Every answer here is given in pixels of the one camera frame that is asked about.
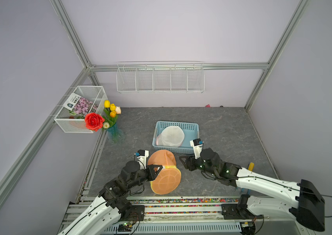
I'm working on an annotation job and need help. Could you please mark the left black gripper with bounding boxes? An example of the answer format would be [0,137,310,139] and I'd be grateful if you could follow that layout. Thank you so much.
[128,164,162,189]

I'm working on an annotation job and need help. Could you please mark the orange mesh laundry bag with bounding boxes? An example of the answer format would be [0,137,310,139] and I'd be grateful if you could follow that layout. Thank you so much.
[147,149,182,195]

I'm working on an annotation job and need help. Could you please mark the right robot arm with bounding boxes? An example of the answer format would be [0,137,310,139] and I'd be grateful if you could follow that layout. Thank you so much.
[179,146,326,232]

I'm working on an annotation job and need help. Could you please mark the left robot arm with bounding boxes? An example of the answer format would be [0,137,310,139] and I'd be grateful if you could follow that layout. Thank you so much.
[60,161,163,235]

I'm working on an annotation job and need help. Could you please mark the white mesh laundry bag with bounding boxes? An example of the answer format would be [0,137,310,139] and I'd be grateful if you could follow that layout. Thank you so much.
[156,125,185,147]

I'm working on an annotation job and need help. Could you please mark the light blue plastic basket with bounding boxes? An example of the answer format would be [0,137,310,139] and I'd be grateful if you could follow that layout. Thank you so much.
[152,121,199,154]

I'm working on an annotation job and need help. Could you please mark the tulip bouquet in vase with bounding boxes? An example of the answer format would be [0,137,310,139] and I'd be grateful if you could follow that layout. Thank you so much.
[103,100,124,143]

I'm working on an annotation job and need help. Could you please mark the red artificial rose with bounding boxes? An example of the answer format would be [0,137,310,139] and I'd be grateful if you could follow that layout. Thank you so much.
[85,113,105,132]

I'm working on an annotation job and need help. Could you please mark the purple flower packet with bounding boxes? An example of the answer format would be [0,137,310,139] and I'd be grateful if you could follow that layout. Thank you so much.
[63,93,98,117]

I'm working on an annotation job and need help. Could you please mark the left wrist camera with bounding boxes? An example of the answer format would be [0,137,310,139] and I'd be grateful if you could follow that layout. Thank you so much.
[135,150,149,169]

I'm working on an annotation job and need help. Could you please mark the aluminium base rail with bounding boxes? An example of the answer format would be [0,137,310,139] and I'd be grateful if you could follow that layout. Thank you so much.
[56,196,311,235]

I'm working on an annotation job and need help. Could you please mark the long white wire shelf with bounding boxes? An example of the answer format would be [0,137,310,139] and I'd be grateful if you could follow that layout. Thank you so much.
[116,63,205,93]

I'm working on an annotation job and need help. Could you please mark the white wire corner basket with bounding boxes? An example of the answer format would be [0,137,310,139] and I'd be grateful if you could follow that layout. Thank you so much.
[54,86,108,133]

